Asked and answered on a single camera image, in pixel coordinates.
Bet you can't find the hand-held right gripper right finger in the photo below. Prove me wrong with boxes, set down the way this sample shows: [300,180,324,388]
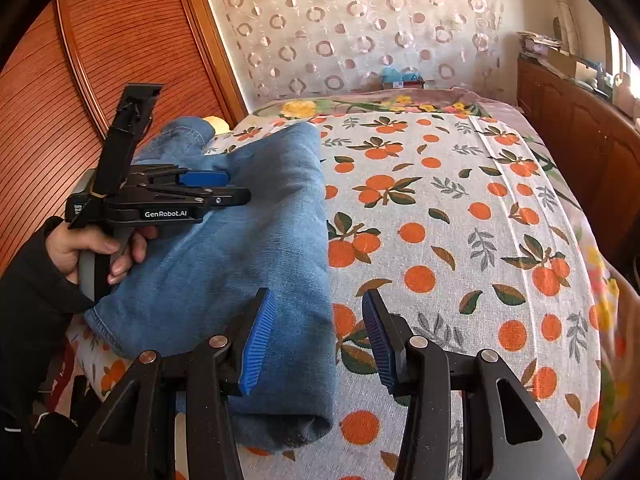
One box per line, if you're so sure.
[361,288,576,480]

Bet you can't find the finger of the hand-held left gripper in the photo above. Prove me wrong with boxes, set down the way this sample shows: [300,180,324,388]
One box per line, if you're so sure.
[145,186,252,208]
[132,164,231,188]

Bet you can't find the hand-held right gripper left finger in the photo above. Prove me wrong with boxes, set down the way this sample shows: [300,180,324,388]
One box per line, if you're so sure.
[60,286,277,480]

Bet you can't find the light blue denim pants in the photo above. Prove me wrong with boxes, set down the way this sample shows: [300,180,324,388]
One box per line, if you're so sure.
[82,122,336,451]

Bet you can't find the person's left forearm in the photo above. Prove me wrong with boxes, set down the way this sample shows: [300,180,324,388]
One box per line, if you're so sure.
[0,217,96,480]

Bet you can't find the darker blue denim pants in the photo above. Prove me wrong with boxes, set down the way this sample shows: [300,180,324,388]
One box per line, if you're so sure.
[135,116,217,171]

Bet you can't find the person's left hand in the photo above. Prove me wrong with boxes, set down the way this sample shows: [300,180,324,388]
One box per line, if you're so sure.
[45,217,161,286]

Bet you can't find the yellow plush toy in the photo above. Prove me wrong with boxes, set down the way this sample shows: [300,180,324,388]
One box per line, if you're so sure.
[200,116,232,136]

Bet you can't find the orange fruit print bed sheet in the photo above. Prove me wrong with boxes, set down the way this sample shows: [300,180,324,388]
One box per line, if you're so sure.
[65,110,603,480]

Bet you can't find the floral blanket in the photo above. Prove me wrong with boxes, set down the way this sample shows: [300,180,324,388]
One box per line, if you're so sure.
[250,87,636,480]

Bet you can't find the wooden slatted wardrobe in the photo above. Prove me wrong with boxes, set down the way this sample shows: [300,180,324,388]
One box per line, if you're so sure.
[0,0,248,281]

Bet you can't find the black rectangular object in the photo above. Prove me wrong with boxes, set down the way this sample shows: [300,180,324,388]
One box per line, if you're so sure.
[70,374,103,413]

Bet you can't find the red printed cloth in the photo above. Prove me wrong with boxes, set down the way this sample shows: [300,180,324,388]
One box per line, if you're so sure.
[47,345,76,401]

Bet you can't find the blue plastic bag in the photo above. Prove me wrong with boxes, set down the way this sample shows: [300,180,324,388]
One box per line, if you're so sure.
[382,66,423,88]

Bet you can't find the circle patterned sheer curtain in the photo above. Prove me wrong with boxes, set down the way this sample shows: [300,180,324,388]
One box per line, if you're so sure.
[202,0,506,101]

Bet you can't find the long wooden cabinet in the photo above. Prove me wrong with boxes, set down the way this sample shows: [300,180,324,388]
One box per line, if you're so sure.
[515,55,640,306]

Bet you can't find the open cardboard box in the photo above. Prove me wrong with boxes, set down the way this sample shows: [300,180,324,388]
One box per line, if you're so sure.
[547,47,593,78]

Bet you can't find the clutter on cabinet top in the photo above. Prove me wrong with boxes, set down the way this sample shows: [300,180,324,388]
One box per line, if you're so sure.
[517,30,561,56]

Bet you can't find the window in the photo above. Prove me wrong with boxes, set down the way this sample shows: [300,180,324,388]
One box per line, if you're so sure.
[605,25,640,111]

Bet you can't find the pale window curtain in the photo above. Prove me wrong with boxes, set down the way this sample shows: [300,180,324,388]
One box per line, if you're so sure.
[547,0,581,56]

